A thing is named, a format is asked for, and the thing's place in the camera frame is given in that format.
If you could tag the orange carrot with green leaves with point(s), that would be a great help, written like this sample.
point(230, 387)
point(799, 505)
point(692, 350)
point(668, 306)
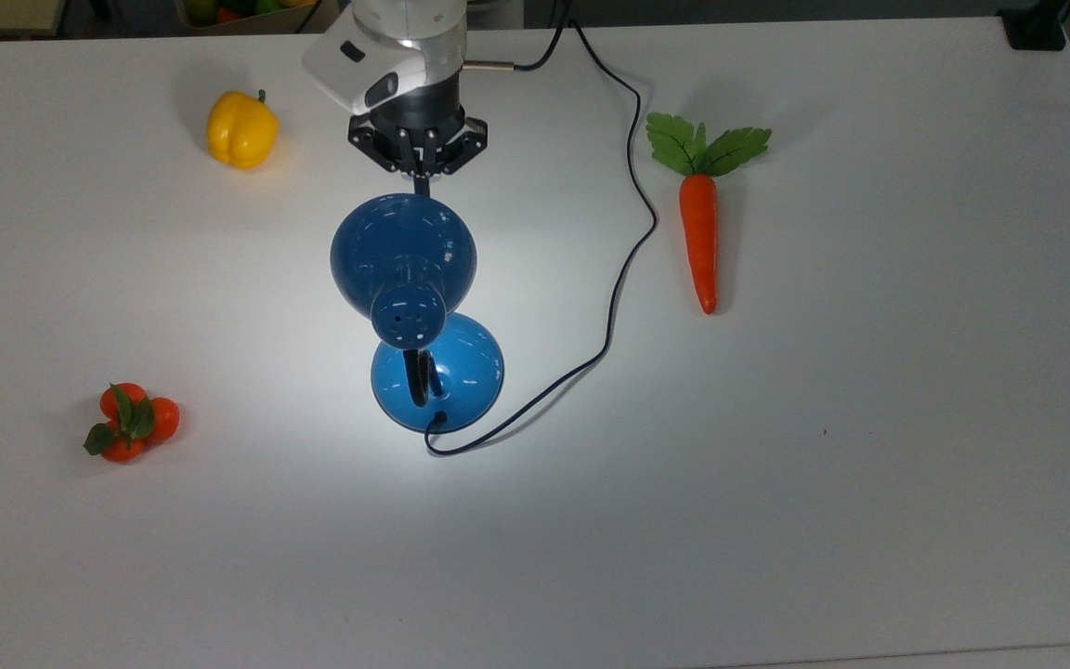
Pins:
point(699, 232)

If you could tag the yellow bell pepper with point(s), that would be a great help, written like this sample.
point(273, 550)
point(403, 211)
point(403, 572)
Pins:
point(240, 132)

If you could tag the green apple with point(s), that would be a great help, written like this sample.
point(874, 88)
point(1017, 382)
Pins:
point(201, 9)

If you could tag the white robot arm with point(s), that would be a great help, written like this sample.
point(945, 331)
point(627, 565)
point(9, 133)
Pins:
point(405, 42)

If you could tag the beige bin with fruit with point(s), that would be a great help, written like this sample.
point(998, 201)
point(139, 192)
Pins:
point(256, 22)

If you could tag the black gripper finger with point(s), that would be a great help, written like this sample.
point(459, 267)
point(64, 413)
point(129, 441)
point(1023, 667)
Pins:
point(408, 153)
point(430, 153)

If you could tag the black table clamp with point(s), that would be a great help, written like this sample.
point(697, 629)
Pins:
point(1035, 30)

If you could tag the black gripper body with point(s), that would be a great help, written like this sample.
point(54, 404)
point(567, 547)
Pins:
point(424, 107)

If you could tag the mandarin cluster with leaves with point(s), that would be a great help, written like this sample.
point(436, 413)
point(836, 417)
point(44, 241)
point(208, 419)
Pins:
point(131, 423)

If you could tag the blue desk lamp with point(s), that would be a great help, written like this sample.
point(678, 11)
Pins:
point(402, 237)

